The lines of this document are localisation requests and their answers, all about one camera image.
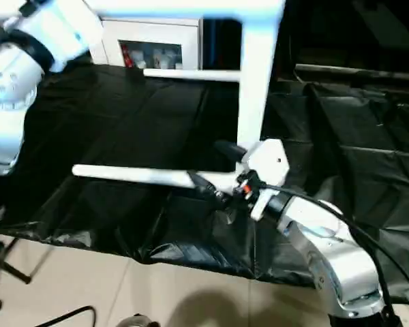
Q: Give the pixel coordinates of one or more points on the white plastic table top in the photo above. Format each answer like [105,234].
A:
[255,85]

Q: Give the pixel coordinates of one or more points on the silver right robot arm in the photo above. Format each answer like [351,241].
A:
[327,245]

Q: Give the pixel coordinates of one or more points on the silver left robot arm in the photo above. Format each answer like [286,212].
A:
[7,85]

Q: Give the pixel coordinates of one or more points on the black mat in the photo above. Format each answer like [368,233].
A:
[122,119]

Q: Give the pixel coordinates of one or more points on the white cabinet with glass doors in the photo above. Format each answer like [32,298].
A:
[150,30]

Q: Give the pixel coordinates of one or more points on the dark rounded object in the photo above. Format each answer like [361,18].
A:
[136,320]

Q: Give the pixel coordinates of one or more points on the dark long metal bar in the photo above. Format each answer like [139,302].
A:
[361,71]

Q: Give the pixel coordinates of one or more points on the black metal folding frame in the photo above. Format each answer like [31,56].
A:
[17,270]

